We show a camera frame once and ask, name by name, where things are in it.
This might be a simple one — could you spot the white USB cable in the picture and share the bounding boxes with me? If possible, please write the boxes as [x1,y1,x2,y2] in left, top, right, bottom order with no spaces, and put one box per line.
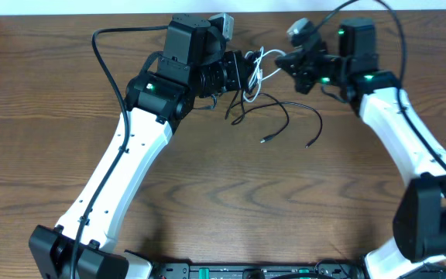
[242,46,288,104]

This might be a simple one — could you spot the thick black USB cable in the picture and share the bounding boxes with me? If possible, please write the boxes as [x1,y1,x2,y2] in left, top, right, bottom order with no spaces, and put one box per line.
[225,50,266,126]

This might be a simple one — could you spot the thin black USB cable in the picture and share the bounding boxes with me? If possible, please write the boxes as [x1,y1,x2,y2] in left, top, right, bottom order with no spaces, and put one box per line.
[230,91,324,149]

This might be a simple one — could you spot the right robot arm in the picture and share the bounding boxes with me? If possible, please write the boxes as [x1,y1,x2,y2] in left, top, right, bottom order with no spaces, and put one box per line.
[276,18,446,278]

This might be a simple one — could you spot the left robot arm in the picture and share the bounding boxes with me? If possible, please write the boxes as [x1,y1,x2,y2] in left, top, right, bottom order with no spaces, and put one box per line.
[29,13,254,278]

